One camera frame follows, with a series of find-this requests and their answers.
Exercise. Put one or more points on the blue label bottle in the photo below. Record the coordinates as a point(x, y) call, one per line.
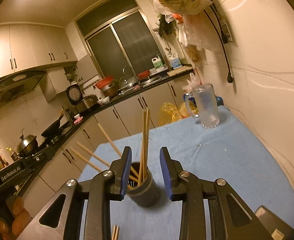
point(175, 61)

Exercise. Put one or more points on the blue towel table cloth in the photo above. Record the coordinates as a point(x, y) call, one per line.
point(229, 151)

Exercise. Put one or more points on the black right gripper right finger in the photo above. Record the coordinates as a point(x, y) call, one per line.
point(230, 217)

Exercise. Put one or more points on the yellow plastic bag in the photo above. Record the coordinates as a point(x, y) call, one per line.
point(170, 113)

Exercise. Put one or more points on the white detergent bottle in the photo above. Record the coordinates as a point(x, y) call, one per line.
point(158, 63)

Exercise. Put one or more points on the clear glass mug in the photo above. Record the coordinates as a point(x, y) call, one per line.
point(206, 104)

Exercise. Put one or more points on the red basin in sink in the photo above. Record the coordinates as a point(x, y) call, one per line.
point(144, 75)

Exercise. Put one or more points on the wooden cutting board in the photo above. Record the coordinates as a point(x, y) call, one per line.
point(179, 70)

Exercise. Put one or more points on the glass pot lid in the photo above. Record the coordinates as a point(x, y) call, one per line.
point(126, 81)

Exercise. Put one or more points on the red bowl on pot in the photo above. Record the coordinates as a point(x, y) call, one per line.
point(104, 82)

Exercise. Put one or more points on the chopstick on cloth bottom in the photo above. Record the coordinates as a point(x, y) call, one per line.
point(115, 232)

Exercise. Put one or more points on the black range hood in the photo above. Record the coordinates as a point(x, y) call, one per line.
point(19, 84)

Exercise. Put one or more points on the steel pot with lid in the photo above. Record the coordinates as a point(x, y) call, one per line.
point(27, 146)

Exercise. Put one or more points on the wooden chopstick pair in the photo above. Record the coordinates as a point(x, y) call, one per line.
point(80, 156)
point(91, 153)

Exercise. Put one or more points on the black rice cooker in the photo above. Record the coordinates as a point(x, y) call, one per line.
point(74, 94)

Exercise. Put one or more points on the light wooden chopstick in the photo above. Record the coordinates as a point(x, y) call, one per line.
point(107, 137)

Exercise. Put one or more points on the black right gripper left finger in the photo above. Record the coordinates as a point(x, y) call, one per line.
point(82, 207)

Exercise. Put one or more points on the black utensil holder cup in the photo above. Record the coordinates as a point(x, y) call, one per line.
point(145, 195)

